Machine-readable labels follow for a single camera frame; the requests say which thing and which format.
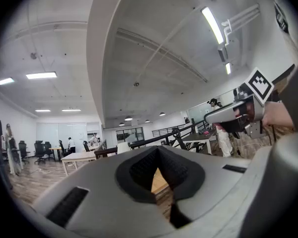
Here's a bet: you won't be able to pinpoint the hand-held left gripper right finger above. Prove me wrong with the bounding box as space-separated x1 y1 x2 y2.
158 145 251 229

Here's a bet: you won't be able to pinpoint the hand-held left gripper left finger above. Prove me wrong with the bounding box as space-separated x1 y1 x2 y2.
33 145 176 238

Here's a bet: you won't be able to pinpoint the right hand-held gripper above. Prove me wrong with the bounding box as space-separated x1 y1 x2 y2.
204 67 275 139

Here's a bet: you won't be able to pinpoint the person's right forearm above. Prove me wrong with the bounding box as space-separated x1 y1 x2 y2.
262 101 295 129

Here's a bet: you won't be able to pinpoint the person's right hand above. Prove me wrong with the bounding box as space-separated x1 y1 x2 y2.
245 103 255 120

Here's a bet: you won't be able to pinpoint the black curved railing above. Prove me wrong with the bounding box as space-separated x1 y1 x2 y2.
94 119 209 160

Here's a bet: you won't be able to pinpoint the white patterned table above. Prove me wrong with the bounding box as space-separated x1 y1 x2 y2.
61 151 98 177

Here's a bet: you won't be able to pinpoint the small wooden table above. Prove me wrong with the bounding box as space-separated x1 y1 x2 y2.
48 146 63 162

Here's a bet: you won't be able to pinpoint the black balcony railing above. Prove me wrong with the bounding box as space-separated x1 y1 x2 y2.
151 123 189 138

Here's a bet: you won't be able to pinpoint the ceiling air vent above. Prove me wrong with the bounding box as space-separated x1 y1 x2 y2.
218 46 229 63

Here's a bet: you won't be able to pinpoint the white metal stand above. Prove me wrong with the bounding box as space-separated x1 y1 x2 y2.
5 137 24 176

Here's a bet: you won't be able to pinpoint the white ceiling pipes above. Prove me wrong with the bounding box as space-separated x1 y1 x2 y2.
221 3 261 47

